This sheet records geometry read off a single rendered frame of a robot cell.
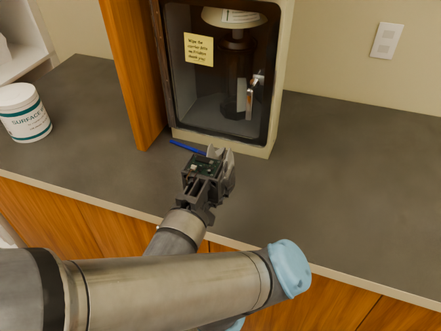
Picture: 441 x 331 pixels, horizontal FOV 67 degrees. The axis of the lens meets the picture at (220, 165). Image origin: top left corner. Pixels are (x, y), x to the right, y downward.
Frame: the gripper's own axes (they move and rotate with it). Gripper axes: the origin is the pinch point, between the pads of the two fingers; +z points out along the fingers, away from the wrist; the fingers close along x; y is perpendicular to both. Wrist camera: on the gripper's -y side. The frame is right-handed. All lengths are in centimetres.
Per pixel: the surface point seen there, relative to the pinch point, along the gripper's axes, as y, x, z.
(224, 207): -20.4, 0.7, 1.3
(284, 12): 22.5, -5.4, 22.8
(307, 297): -43, -26, -4
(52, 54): -24, 110, 64
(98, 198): -20.5, 34.6, -6.8
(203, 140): -18.5, 15.2, 22.9
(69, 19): -6, 95, 66
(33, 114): -11, 66, 10
